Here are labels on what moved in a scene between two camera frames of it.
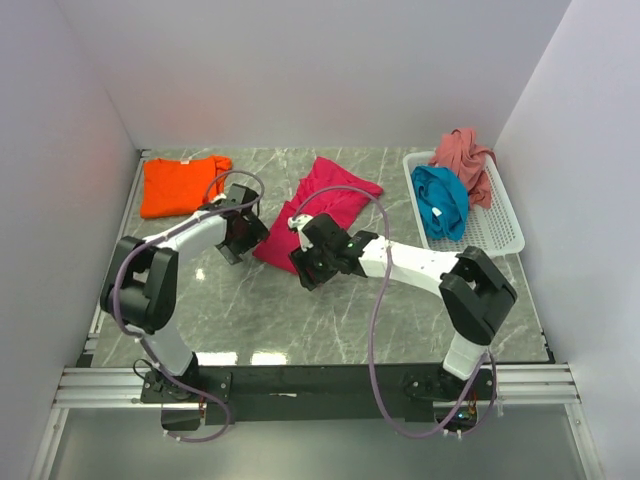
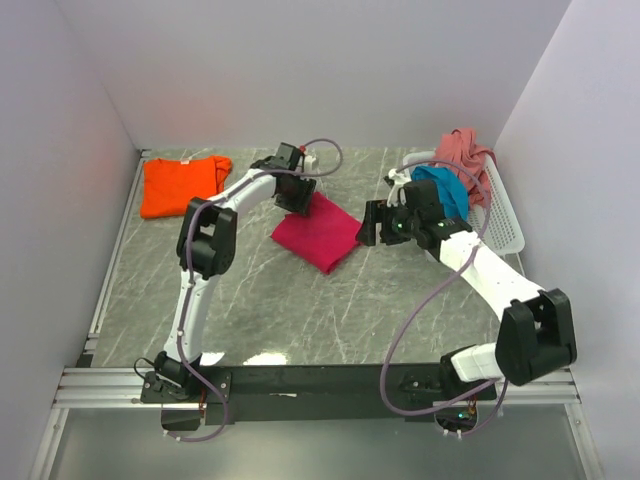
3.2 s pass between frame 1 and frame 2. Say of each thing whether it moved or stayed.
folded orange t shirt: stayed
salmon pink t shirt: stayed
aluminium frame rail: stayed
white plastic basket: stayed
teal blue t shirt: stayed
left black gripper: moved
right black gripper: moved
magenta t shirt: moved
